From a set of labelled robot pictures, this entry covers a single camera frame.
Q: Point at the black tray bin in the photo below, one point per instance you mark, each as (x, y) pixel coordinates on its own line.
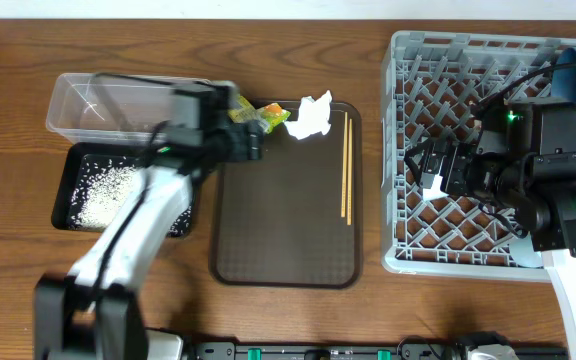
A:
(71, 167)

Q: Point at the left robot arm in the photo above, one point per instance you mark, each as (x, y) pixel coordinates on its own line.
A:
(93, 311)

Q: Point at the brown serving tray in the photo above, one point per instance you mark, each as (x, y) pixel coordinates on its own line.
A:
(278, 220)

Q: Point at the clear plastic bin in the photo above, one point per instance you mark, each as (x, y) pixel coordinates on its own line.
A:
(111, 110)

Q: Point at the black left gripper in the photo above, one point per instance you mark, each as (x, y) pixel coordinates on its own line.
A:
(249, 142)

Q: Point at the white napkin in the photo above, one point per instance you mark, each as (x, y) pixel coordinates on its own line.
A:
(313, 117)

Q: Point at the yellow green snack wrapper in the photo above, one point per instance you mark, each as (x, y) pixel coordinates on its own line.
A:
(269, 116)

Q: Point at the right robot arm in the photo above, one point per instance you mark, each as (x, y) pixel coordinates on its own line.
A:
(522, 171)

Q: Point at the grey plastic dishwasher rack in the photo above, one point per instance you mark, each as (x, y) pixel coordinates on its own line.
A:
(429, 81)

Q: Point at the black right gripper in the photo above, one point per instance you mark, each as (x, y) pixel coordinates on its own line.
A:
(457, 156)

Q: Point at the wooden chopstick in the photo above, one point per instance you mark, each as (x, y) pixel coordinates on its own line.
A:
(350, 170)
(344, 167)

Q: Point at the pile of white rice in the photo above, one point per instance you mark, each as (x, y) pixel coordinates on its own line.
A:
(102, 185)

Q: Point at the light blue rice bowl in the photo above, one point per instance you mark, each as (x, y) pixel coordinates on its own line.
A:
(431, 187)

